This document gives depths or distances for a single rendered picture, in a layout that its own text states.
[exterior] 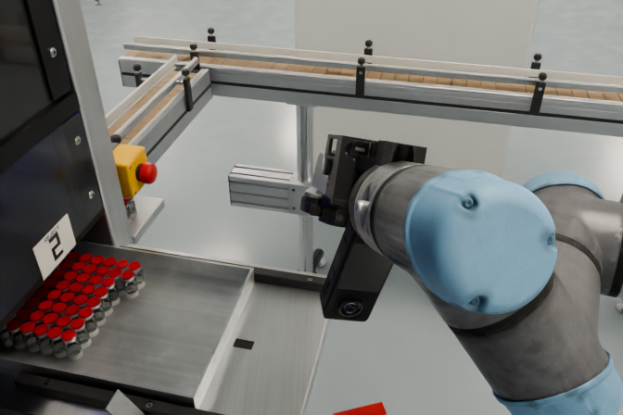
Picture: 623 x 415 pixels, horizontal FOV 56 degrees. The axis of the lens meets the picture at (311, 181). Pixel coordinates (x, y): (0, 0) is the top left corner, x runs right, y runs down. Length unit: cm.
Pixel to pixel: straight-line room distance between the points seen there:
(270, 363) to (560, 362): 58
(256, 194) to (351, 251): 144
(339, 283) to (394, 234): 16
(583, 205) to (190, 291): 69
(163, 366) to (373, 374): 119
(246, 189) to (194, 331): 101
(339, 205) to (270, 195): 140
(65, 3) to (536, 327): 75
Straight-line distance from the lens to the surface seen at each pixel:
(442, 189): 33
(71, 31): 93
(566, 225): 47
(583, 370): 40
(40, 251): 92
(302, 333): 94
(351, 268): 50
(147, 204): 124
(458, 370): 207
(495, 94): 160
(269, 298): 99
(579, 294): 42
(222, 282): 102
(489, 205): 32
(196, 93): 162
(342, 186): 51
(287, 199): 189
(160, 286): 103
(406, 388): 199
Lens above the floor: 158
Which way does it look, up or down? 34 degrees down
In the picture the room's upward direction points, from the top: straight up
